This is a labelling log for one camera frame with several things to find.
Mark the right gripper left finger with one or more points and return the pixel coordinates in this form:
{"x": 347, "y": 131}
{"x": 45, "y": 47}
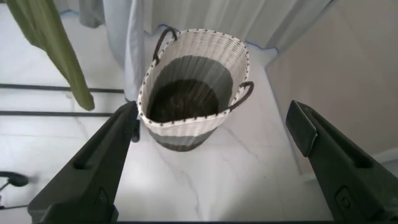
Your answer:
{"x": 87, "y": 183}

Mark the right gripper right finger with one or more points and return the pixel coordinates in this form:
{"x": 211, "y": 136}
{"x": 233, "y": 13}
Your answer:
{"x": 351, "y": 174}

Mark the green long-sleeved shirt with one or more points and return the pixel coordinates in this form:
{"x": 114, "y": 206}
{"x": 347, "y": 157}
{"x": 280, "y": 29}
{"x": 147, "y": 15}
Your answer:
{"x": 56, "y": 46}

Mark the white curtain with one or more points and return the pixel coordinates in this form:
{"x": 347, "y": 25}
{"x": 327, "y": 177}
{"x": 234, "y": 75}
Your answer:
{"x": 217, "y": 18}

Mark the pale grey shorts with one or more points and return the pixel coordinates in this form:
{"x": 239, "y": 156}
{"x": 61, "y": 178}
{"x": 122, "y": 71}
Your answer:
{"x": 130, "y": 46}

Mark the white laundry basket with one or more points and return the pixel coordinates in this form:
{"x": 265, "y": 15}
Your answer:
{"x": 199, "y": 62}

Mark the black clothes rack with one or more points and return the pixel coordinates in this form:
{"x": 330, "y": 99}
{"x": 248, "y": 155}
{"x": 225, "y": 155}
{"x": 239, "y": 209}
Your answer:
{"x": 46, "y": 113}

